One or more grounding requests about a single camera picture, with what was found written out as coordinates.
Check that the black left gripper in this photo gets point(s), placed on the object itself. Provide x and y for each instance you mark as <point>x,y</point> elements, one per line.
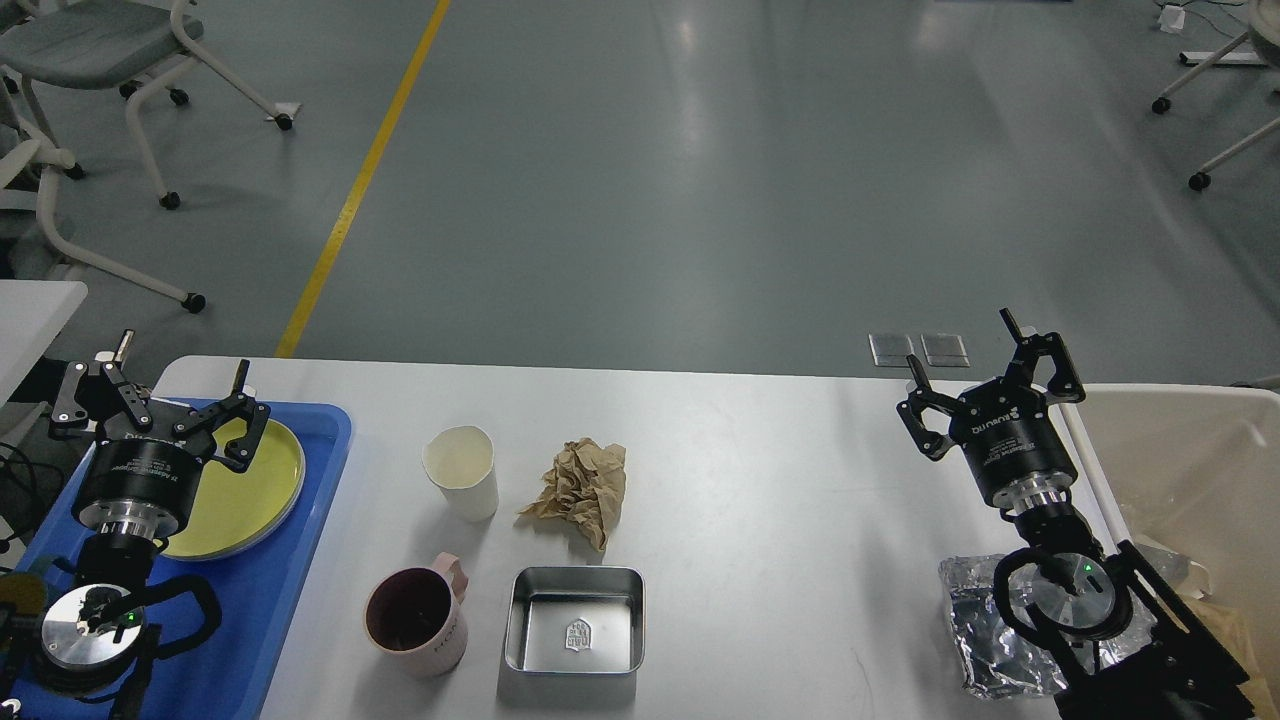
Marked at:
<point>135,470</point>

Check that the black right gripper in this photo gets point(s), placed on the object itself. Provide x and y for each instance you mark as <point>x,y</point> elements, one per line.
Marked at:
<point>1012,445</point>

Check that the yellow plate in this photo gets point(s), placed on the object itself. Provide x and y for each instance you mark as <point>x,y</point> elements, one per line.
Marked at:
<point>235,511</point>

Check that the pink mug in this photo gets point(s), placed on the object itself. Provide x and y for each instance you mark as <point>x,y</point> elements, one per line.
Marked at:
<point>415,616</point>

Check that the metal rectangular tin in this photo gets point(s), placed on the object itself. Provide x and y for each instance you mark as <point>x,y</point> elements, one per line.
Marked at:
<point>576,622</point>

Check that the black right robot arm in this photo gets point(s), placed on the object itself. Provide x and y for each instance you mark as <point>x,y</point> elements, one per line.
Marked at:
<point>1185,672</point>

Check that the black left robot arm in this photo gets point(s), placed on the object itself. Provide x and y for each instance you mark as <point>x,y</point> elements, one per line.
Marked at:
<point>99,641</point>

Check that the floor socket plate right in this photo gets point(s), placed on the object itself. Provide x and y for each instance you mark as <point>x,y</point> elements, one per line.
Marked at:
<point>945,350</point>

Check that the floor socket plate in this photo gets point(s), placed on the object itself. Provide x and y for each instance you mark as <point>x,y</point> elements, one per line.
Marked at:
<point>891,350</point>
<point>945,350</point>

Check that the floor socket plate left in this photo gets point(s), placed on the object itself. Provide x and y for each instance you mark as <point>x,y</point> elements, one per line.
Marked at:
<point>891,350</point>

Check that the white side table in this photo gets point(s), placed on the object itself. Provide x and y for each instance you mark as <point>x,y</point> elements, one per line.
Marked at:
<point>32,315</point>

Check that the beige waste bin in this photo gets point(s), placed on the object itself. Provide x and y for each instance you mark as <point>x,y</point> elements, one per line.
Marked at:
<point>1194,469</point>

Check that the crumpled aluminium foil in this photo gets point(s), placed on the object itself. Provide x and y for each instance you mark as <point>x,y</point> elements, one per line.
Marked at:
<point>997,663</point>

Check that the blue plastic tray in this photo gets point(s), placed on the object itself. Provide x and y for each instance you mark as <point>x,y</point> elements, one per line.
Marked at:
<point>227,677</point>

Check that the white paper cup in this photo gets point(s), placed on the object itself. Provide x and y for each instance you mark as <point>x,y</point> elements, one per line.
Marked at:
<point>460,462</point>

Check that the grey office chair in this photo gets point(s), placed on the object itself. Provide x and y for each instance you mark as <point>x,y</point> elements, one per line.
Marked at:
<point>93,45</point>

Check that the crumpled brown paper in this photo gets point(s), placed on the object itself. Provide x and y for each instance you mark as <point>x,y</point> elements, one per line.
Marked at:
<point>586,485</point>

